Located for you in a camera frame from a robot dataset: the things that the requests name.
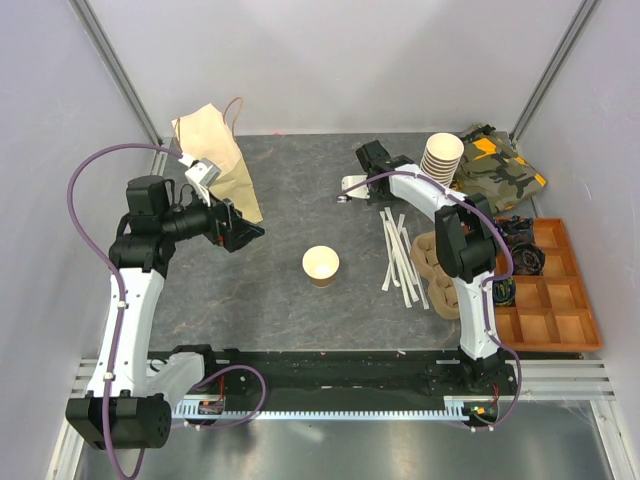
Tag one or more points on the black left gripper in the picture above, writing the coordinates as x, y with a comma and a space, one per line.
236, 232

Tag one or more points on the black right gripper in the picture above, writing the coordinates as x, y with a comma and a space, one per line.
375, 199

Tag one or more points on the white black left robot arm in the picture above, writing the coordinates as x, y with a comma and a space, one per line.
124, 407

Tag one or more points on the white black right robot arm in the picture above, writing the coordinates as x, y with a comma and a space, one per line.
466, 247

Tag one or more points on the brown paper takeout bag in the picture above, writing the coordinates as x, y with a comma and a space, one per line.
208, 133

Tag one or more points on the white wrapped straw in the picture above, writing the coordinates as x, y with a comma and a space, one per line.
415, 292
391, 228
404, 271
399, 272
388, 279

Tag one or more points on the stack of paper cups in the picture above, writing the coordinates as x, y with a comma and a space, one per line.
441, 157

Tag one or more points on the camouflage fabric cloth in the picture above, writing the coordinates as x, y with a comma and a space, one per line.
491, 166

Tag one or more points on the cardboard cup carrier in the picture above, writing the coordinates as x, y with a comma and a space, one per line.
441, 290

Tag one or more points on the orange compartment tray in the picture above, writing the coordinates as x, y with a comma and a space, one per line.
551, 311

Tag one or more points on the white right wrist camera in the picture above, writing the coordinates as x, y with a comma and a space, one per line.
353, 187

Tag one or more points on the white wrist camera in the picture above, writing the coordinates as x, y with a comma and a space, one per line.
201, 174
353, 187

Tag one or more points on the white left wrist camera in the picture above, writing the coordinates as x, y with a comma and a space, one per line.
201, 174

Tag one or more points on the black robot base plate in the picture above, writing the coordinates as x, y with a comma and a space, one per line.
433, 373

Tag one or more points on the white slotted cable duct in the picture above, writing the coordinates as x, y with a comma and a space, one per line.
196, 410

